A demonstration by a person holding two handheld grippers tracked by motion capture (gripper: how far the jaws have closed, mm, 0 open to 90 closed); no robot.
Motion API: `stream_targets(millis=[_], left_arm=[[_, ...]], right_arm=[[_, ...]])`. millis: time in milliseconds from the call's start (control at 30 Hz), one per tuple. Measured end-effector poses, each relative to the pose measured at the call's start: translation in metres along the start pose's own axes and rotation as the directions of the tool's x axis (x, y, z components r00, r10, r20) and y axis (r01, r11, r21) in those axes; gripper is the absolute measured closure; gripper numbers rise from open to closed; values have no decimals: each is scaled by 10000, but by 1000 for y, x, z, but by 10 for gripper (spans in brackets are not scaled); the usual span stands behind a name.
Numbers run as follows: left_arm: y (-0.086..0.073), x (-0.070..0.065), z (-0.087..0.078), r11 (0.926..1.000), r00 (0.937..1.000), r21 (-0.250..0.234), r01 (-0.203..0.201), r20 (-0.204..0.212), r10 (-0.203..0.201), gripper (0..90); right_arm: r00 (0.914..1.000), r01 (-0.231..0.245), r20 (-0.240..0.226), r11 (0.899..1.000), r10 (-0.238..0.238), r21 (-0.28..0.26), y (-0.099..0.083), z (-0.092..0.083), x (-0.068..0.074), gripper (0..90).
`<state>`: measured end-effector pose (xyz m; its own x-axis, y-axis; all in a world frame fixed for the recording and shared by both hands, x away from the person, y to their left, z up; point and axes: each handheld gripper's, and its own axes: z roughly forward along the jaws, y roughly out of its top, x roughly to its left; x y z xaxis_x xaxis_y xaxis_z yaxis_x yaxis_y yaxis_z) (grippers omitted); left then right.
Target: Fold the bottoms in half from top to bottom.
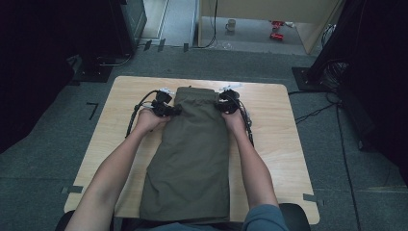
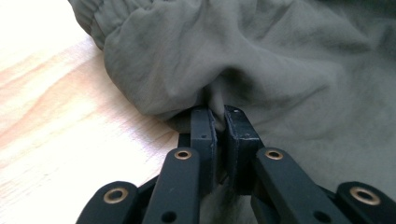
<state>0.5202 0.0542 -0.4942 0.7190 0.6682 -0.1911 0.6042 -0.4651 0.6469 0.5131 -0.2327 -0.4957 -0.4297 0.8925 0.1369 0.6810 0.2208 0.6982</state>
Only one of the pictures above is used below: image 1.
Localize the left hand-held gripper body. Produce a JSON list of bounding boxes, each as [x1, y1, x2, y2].
[[149, 87, 177, 117]]

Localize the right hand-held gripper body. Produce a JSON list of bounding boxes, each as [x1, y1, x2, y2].
[[218, 82, 244, 116]]

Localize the olive green shorts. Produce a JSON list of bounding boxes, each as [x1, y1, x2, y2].
[[139, 85, 232, 225]]

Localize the person's right hand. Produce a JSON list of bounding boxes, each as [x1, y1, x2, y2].
[[220, 108, 247, 135]]

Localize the person's left hand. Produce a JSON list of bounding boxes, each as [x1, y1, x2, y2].
[[134, 107, 171, 137]]

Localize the grey mug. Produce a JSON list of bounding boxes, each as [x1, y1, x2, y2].
[[224, 18, 238, 33]]

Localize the black cabinet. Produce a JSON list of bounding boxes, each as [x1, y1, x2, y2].
[[107, 0, 148, 57]]

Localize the beige wooden partition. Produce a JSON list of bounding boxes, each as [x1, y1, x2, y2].
[[196, 0, 347, 56]]

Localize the person's blue grey clothing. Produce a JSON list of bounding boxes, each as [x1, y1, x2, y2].
[[134, 203, 291, 231]]

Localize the grey tape strip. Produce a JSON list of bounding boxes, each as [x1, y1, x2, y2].
[[302, 192, 325, 207], [60, 185, 85, 194]]

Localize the black chair armrest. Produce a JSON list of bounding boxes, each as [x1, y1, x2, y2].
[[278, 202, 312, 231], [54, 210, 76, 231]]

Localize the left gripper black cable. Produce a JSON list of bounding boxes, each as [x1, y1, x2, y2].
[[124, 90, 161, 140]]

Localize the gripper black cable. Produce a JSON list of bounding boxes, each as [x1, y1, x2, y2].
[[124, 90, 161, 140], [236, 96, 256, 149]]

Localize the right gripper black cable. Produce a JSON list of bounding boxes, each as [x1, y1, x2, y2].
[[236, 96, 256, 149]]

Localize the black hanging cable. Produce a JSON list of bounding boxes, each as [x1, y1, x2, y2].
[[191, 0, 219, 50]]

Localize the black stand base plate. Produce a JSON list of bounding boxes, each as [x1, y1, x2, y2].
[[291, 65, 326, 93], [72, 55, 114, 84]]

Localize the tangled black cable bundle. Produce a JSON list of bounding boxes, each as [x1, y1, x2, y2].
[[319, 60, 350, 92]]

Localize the long black floor cable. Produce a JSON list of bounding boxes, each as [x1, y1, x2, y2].
[[334, 104, 363, 231]]

